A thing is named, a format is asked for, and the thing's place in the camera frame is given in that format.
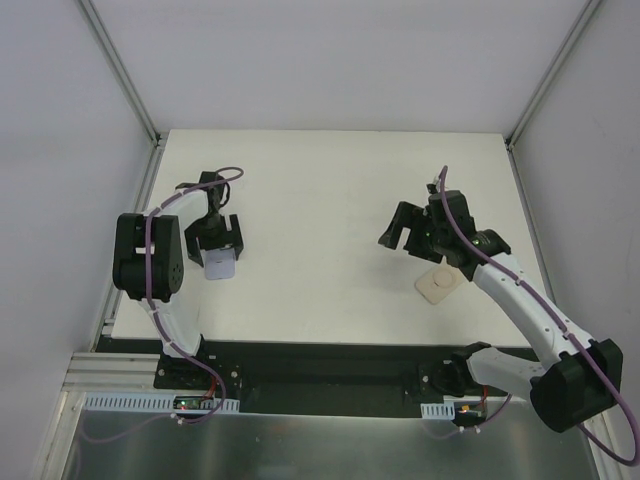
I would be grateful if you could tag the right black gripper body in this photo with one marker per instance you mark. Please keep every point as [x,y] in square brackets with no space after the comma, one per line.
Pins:
[417,235]

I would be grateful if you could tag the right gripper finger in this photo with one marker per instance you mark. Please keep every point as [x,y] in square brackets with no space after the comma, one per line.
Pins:
[403,218]
[419,220]

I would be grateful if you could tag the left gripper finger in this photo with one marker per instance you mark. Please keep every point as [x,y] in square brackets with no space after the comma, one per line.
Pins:
[192,245]
[235,231]

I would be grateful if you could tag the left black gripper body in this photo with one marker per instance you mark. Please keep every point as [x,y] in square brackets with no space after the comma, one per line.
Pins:
[213,238]

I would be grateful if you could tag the lavender phone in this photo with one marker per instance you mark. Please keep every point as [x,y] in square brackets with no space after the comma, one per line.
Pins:
[219,264]

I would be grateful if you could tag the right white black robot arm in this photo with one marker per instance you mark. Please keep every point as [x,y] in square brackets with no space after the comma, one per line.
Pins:
[573,377]

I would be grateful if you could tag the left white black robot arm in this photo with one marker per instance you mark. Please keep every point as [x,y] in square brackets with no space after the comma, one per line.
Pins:
[163,256]

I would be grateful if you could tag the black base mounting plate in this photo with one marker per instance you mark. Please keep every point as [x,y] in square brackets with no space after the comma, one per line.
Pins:
[386,381]

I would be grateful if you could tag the beige phone with ring holder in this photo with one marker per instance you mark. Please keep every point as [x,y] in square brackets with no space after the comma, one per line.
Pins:
[439,282]

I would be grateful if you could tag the left aluminium frame post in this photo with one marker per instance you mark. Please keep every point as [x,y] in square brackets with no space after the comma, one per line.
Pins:
[99,31]

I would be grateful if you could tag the aluminium frame post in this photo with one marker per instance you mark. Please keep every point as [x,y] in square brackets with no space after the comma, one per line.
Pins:
[99,31]
[566,48]

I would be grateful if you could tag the right white slotted cable duct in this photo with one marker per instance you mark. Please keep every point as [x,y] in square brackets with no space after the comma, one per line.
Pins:
[444,411]

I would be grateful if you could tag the white slotted cable duct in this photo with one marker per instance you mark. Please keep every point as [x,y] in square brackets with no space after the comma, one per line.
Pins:
[444,411]
[157,403]

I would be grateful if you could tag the left white slotted cable duct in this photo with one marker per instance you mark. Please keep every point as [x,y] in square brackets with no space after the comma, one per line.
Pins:
[157,403]

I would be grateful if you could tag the right aluminium frame post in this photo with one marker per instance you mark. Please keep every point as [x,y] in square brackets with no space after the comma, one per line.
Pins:
[566,48]

